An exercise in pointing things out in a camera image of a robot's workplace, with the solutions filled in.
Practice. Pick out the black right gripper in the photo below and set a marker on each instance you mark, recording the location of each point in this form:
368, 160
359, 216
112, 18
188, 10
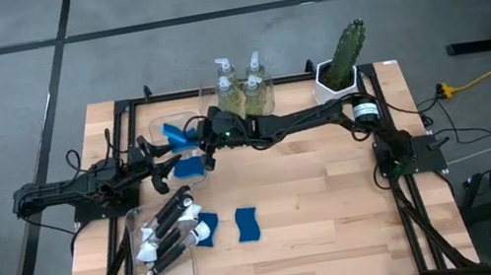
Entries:
227, 130

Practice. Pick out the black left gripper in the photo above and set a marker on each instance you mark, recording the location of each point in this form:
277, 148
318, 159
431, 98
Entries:
152, 165

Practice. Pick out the dark blue wavy sponge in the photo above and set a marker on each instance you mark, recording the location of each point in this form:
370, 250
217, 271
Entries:
213, 240
247, 224
188, 168
185, 141

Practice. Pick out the clear yellow soap pump bottle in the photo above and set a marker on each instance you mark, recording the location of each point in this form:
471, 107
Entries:
255, 61
226, 67
229, 97
255, 98

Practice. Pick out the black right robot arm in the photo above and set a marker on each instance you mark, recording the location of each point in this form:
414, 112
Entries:
302, 120

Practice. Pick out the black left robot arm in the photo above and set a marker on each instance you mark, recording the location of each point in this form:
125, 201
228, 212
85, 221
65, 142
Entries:
60, 192

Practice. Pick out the white plant pot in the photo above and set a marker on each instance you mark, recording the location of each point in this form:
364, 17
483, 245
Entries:
325, 91

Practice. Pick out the green cactus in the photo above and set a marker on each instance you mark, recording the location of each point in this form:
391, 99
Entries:
345, 53

